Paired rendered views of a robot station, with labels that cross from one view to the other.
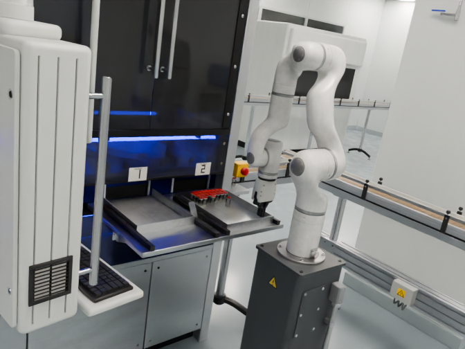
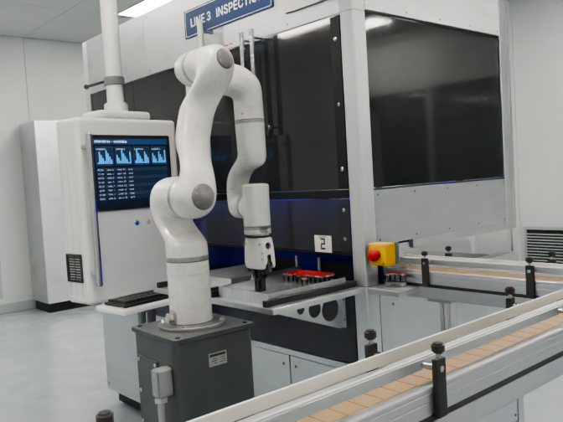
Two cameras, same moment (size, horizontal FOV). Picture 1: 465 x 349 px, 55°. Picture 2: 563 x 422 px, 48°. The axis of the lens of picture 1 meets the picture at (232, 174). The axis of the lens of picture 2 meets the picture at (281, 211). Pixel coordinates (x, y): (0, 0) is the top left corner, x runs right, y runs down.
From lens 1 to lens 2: 2.85 m
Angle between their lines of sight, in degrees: 90
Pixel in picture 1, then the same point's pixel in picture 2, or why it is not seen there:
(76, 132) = (74, 170)
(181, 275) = not seen: hidden behind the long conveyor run
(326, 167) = (158, 194)
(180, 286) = not seen: hidden behind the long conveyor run
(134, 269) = (274, 356)
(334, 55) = (193, 58)
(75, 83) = (72, 140)
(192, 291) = not seen: outside the picture
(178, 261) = (316, 369)
